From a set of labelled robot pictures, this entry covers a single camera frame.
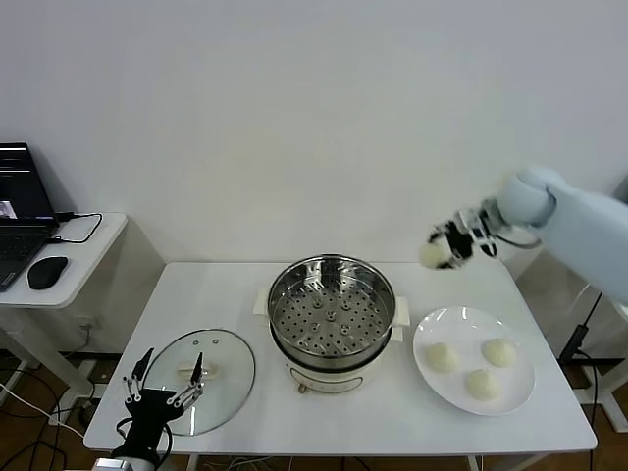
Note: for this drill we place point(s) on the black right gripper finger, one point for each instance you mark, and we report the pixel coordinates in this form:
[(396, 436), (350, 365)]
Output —
[(441, 232), (449, 264)]

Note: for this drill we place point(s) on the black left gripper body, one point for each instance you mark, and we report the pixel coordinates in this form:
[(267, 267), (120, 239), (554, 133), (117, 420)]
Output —
[(147, 412)]

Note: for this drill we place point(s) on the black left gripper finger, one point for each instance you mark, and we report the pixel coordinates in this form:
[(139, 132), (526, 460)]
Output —
[(193, 385), (133, 385)]

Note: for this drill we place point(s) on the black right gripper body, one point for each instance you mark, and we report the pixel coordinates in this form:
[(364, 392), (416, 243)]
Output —
[(463, 243)]

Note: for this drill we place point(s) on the white steamed baozi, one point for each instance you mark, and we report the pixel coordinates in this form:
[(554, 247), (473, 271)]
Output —
[(441, 356), (483, 384), (432, 255), (499, 351)]

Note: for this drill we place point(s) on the round glass pot lid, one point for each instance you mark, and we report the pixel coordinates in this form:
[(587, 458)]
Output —
[(230, 373)]

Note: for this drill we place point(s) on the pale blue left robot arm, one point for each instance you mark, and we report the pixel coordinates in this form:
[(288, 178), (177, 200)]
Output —
[(142, 465)]

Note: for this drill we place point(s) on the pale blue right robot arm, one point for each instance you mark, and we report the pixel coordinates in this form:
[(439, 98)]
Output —
[(579, 221)]

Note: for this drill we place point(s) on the perforated stainless steamer basket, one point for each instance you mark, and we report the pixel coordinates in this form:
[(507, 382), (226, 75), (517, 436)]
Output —
[(304, 319)]

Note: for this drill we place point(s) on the round white plate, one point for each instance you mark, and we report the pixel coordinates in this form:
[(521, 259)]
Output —
[(471, 338)]

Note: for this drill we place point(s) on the white side table with laptop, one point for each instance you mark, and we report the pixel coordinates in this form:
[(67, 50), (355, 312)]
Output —
[(83, 265)]

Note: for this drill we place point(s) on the cream electric cooker pot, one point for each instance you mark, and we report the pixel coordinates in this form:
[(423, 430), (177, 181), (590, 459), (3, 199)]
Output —
[(333, 380)]

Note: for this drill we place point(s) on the black computer mouse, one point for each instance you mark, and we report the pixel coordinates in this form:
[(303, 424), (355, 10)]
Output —
[(46, 273)]

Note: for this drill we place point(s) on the black open laptop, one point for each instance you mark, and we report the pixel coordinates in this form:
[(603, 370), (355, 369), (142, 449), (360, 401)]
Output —
[(19, 245)]

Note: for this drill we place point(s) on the white side table with label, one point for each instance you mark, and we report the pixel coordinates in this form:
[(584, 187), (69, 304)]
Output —
[(613, 392)]

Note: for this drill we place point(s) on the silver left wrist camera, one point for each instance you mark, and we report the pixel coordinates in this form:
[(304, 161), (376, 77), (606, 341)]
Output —
[(108, 465)]

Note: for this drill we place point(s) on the white wall socket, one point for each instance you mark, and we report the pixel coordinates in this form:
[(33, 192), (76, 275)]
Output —
[(88, 324)]

